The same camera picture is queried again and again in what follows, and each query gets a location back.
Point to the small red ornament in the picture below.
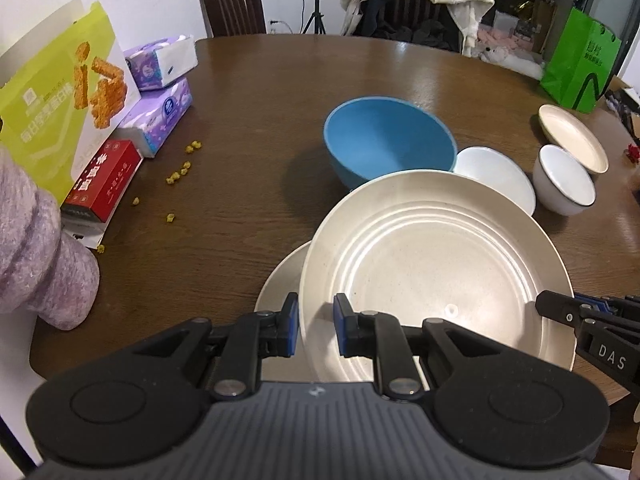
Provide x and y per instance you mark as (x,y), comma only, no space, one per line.
(633,153)

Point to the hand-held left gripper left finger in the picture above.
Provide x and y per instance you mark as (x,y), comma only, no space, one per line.
(291,328)

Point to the large cream plate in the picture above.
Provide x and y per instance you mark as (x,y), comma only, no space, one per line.
(440,260)
(280,290)

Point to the red box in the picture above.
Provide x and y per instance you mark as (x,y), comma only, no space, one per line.
(100,180)

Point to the small cream bowl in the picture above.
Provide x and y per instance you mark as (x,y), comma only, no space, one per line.
(575,132)

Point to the blue bowl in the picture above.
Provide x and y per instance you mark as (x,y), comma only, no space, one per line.
(385,135)

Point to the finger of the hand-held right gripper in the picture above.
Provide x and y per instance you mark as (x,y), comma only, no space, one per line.
(555,305)

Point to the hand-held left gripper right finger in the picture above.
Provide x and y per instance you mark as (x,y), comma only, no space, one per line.
(341,328)

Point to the scattered yellow crumbs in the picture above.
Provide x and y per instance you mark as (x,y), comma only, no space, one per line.
(174,176)

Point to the green paper bag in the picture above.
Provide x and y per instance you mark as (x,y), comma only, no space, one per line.
(580,55)

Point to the black clothes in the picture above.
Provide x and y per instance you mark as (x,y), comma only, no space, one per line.
(395,27)

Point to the white plush toy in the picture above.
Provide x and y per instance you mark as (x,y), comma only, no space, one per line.
(505,57)

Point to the white wall outlet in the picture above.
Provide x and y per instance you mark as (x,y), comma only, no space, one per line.
(280,24)

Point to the white bowl with dark rim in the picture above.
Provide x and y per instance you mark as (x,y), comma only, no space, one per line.
(565,185)

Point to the purple tissue pack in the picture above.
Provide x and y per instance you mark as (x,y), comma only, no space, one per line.
(160,115)
(155,62)

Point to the yellow-green snack box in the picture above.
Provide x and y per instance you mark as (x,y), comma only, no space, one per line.
(45,110)

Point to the plain white bowl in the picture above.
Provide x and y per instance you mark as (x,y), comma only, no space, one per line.
(495,175)

